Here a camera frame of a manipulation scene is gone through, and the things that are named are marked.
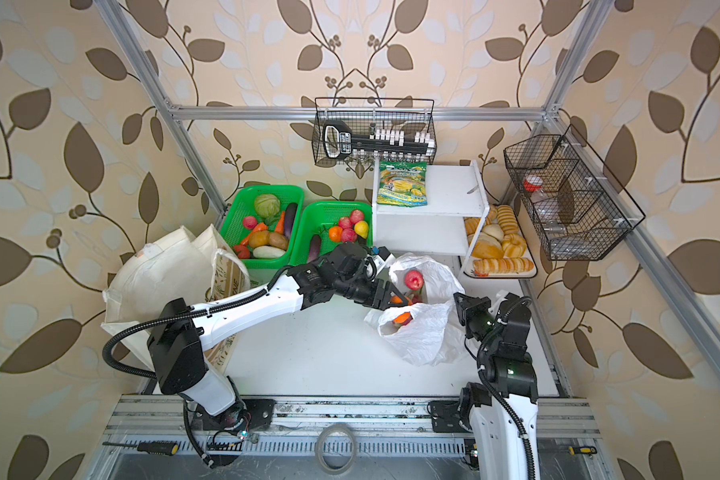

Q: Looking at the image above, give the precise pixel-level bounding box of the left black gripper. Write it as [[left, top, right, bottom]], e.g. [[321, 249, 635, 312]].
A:
[[332, 271, 411, 308]]

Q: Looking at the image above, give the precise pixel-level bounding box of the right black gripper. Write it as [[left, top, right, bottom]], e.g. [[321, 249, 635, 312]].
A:
[[456, 290, 500, 353]]

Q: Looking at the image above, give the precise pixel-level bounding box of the white plastic grocery bag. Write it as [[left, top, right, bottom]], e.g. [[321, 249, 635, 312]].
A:
[[364, 253, 466, 366]]

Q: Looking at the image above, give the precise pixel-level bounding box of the cream canvas tote bag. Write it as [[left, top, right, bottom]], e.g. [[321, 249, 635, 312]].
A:
[[100, 224, 252, 373]]

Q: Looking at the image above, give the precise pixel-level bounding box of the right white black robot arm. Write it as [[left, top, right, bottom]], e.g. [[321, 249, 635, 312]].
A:
[[454, 293, 539, 479]]

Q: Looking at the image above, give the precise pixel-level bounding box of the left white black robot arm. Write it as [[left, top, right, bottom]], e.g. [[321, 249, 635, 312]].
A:
[[102, 243, 409, 417]]

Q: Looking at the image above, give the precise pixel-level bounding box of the yellow lemon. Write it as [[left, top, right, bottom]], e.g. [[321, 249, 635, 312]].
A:
[[354, 220, 370, 239]]

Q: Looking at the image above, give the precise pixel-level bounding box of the tray of bread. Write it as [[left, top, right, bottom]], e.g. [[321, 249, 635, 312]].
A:
[[464, 205, 537, 279]]

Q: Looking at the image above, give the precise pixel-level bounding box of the orange fruit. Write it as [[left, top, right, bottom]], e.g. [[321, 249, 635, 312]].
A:
[[328, 225, 344, 243]]

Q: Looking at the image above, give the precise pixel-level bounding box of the small purple eggplant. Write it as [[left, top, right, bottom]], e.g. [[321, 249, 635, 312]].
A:
[[307, 234, 322, 262]]

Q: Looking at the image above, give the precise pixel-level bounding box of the white two-tier shelf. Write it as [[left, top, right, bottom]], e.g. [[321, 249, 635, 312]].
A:
[[371, 160, 490, 258]]

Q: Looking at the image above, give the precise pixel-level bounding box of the yellow green snack bag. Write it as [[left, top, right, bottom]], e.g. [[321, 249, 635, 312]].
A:
[[377, 161, 428, 208]]

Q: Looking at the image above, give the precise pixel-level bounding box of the brown potato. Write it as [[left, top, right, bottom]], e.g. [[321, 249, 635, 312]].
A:
[[268, 232, 289, 251]]

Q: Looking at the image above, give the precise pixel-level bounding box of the white radish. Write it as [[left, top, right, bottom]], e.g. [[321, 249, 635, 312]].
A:
[[252, 245, 286, 260]]

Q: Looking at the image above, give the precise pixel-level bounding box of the dark purple eggplant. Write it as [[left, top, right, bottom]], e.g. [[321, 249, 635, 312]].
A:
[[282, 202, 298, 239]]

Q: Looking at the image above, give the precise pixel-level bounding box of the green cabbage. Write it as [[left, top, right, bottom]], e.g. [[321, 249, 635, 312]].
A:
[[253, 193, 281, 220]]

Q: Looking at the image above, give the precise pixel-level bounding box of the roll of clear tape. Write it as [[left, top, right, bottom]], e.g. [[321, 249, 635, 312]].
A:
[[314, 423, 359, 476]]

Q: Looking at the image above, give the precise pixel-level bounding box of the black barcode scanner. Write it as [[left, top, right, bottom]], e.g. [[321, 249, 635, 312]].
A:
[[319, 120, 437, 162]]

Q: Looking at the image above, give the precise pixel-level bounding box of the right yellow black screwdriver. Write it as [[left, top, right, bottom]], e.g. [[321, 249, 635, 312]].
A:
[[568, 446, 598, 456]]

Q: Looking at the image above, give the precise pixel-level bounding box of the yellow black screwdriver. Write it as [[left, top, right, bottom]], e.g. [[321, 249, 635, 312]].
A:
[[568, 446, 598, 456], [102, 441, 179, 456]]

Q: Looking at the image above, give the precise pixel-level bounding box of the left yellow black screwdriver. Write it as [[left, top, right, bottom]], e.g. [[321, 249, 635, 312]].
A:
[[102, 441, 179, 456]]

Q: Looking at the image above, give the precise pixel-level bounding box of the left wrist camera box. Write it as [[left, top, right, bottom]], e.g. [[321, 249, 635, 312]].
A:
[[371, 246, 396, 271]]

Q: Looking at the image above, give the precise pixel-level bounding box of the right black wire basket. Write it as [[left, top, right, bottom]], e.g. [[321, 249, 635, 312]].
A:
[[504, 126, 646, 261]]

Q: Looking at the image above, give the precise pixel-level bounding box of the black wire basket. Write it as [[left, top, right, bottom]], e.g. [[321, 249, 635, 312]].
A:
[[504, 126, 646, 261], [311, 95, 437, 167]]

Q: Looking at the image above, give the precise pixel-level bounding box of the back black wire basket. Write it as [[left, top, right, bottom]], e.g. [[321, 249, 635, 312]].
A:
[[311, 95, 437, 167]]

